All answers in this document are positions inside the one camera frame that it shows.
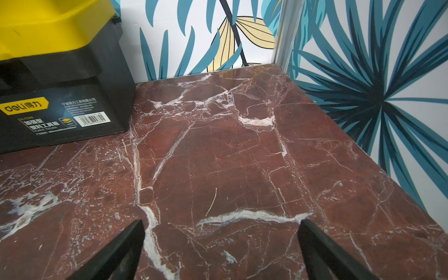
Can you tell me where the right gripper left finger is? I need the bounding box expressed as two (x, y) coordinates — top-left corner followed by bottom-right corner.
(68, 220), (145, 280)

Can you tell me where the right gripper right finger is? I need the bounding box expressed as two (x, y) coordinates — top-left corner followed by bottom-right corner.
(297, 219), (378, 280)

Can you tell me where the yellow black toolbox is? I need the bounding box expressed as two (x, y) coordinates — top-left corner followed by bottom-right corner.
(1, 1), (135, 153)

